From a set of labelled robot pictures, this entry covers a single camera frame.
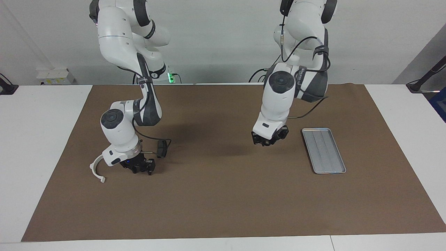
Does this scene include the black stand with slanted pole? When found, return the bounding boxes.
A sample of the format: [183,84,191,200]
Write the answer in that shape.
[406,56,446,93]

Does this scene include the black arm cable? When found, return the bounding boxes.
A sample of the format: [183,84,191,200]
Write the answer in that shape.
[117,64,172,159]
[279,10,331,120]

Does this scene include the brown table mat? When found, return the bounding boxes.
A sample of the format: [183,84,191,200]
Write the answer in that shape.
[21,84,446,242]

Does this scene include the black stand with flat base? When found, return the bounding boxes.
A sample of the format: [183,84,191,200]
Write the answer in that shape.
[0,73,18,95]

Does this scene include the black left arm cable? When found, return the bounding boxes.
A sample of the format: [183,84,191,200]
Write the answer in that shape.
[279,10,331,120]

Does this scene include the white wall socket box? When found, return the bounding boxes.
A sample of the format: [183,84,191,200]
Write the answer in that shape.
[37,68,75,85]

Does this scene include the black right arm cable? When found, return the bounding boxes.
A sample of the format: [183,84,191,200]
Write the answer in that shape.
[117,64,172,159]

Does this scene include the white curved plastic bracket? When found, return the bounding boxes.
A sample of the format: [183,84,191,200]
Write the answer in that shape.
[89,154,106,183]

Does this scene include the black base cable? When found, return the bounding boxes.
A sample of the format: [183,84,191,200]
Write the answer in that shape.
[248,66,270,83]

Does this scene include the grey metal tray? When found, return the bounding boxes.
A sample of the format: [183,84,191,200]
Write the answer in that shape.
[301,128,347,174]

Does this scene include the blue box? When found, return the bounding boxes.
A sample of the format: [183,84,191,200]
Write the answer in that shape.
[429,87,446,123]

